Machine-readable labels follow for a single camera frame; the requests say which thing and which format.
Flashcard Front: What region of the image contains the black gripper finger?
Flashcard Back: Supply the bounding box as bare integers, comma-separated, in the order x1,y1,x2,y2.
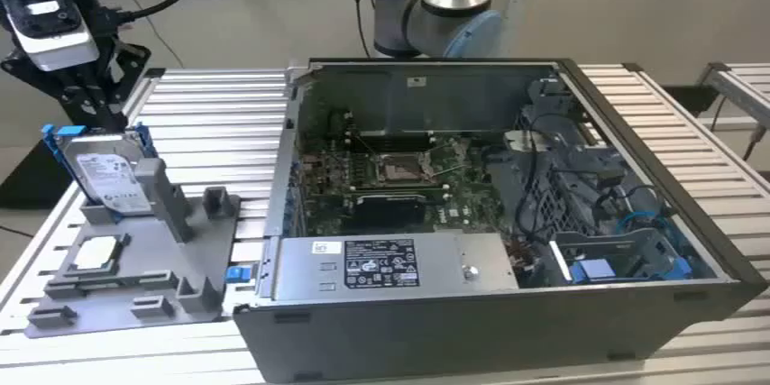
100,40,152,131
0,53,101,118

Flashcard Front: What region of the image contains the hard disk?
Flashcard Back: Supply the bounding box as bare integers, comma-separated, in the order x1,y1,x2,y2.
40,122,158,215

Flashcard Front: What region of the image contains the blue carrier in disk bay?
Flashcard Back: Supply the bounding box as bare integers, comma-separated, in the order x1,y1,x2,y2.
568,258,619,280

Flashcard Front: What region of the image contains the grey metal disk bay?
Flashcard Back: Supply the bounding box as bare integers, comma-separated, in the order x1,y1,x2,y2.
485,103,716,287

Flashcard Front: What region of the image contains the silver CPU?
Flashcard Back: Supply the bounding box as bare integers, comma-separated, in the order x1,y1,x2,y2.
69,235,132,272

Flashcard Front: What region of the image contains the grey parts rack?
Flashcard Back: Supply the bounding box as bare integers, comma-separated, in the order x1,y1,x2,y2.
21,158,243,340

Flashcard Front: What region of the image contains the CPU socket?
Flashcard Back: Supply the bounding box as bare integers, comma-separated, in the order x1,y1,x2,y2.
372,152,432,184

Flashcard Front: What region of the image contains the metal socket cover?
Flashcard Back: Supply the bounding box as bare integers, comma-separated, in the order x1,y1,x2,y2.
419,140,471,179

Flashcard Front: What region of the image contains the black graphics card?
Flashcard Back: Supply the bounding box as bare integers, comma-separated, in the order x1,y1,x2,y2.
353,193,429,228

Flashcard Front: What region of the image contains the silver power supply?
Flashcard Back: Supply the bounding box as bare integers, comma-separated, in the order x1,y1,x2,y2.
269,232,519,303

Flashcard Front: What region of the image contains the green motherboard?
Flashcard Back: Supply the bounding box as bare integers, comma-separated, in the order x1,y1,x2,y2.
297,132,507,234

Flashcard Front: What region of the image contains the black PC case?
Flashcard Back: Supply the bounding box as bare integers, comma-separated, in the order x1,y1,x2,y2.
231,57,770,384

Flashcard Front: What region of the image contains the black box under table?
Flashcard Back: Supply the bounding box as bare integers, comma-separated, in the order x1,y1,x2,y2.
660,85,720,118

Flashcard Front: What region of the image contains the metal slat side table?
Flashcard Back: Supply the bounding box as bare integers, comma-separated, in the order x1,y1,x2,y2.
695,62,770,128

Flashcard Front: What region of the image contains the thin black wall cable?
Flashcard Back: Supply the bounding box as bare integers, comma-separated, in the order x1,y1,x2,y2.
141,19,185,69

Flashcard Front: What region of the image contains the black wire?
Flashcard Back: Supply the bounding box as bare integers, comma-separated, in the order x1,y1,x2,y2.
517,113,628,243

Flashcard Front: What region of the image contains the blue wire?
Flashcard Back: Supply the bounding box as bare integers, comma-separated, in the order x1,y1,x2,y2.
615,210,676,243

